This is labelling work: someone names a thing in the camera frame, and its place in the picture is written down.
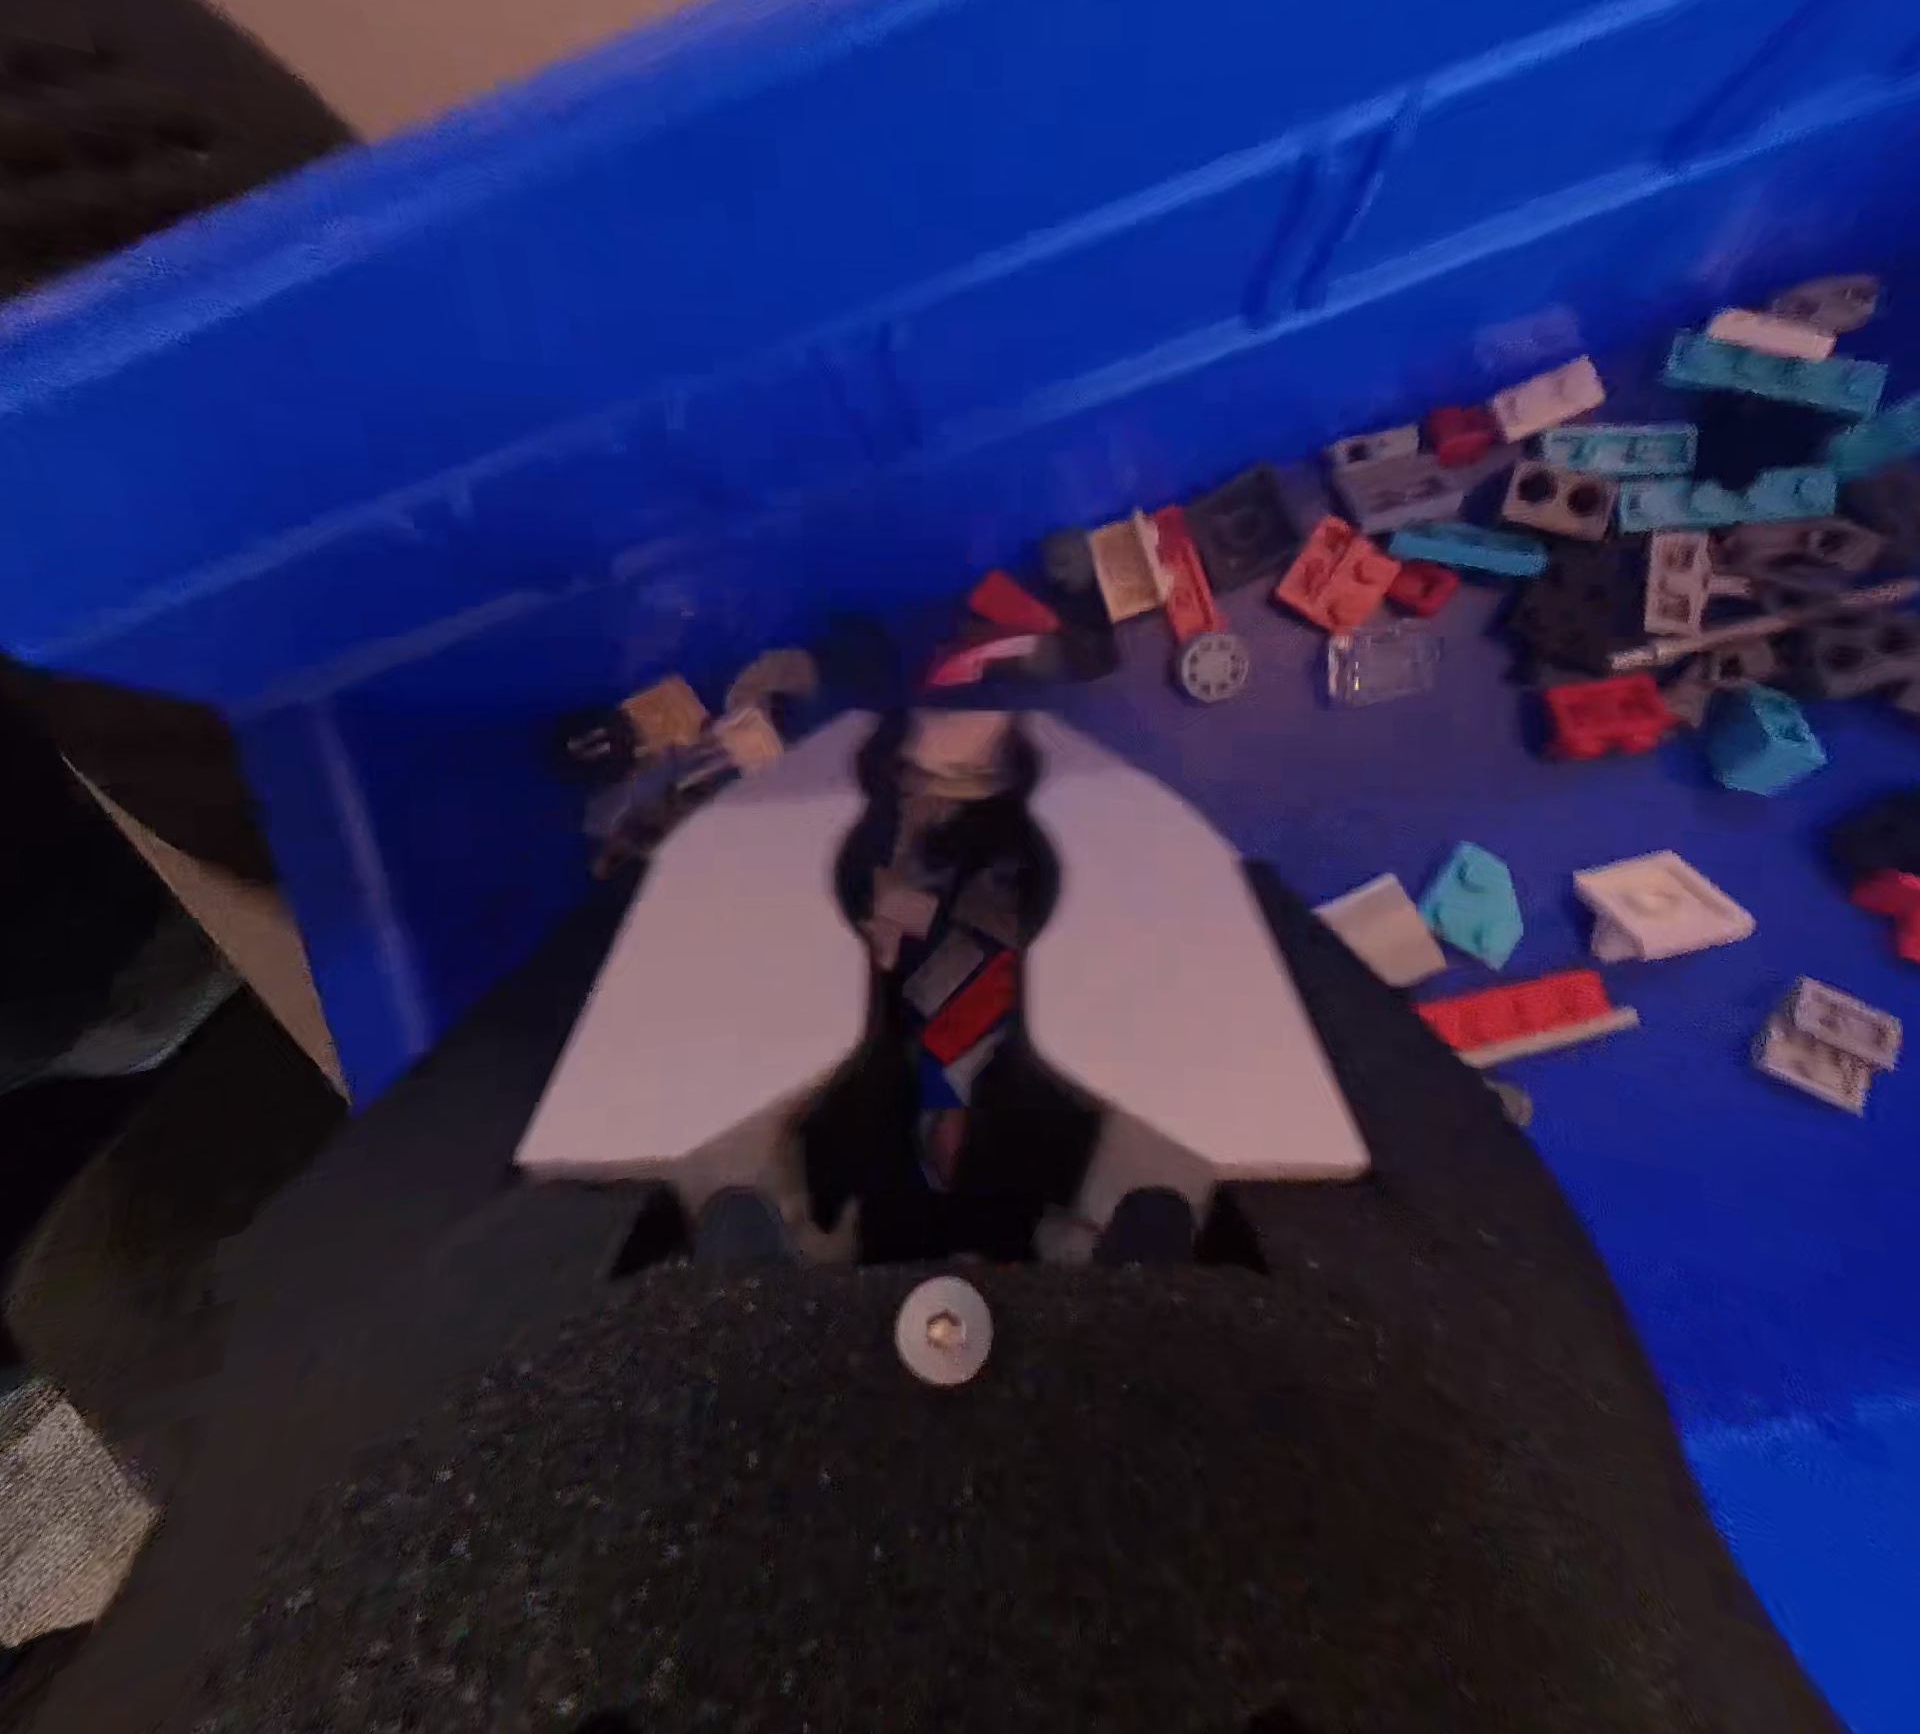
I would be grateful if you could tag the pile of lego bricks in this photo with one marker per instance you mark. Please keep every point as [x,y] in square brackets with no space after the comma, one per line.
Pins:
[1578,519]

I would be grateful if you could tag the blue plastic bin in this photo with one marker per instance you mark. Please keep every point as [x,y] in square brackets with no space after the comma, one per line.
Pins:
[750,339]

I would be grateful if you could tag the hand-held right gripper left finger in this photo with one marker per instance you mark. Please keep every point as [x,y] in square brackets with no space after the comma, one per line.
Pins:
[705,999]

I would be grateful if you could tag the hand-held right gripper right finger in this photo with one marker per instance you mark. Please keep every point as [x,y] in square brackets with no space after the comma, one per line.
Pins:
[1184,999]

